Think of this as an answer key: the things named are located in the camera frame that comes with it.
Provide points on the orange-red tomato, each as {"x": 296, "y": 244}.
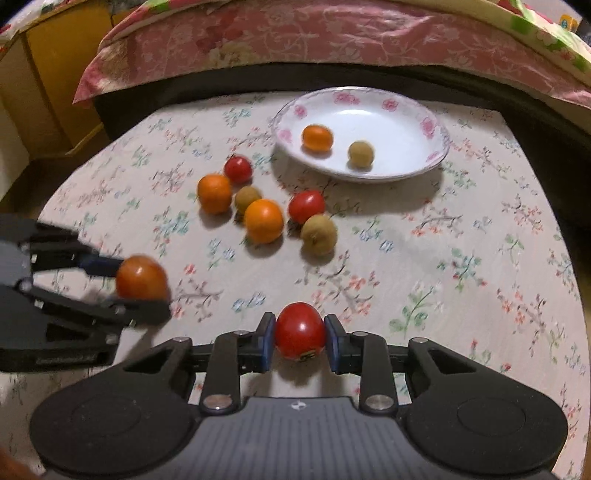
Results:
{"x": 141, "y": 277}

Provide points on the pink floral bed sheet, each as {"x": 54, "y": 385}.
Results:
{"x": 323, "y": 37}

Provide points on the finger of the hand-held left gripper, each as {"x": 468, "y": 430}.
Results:
{"x": 138, "y": 313}
{"x": 99, "y": 266}

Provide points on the green yellow cartoon quilt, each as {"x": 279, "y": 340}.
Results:
{"x": 545, "y": 32}

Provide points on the floral tablecloth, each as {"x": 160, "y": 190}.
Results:
{"x": 415, "y": 277}

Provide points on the yellow toy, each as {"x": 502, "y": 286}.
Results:
{"x": 570, "y": 23}

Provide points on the white floral plate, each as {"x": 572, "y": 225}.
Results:
{"x": 392, "y": 120}

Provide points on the brown longan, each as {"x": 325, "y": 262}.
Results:
{"x": 361, "y": 153}
{"x": 247, "y": 198}
{"x": 319, "y": 234}

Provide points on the red tomato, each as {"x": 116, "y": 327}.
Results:
{"x": 307, "y": 206}
{"x": 238, "y": 169}
{"x": 300, "y": 330}

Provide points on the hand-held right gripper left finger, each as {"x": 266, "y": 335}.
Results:
{"x": 265, "y": 344}

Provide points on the yellow wooden cabinet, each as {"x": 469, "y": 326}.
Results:
{"x": 51, "y": 92}

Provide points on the small orange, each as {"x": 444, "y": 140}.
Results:
{"x": 317, "y": 138}

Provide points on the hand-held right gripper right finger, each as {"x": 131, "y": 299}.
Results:
{"x": 333, "y": 344}

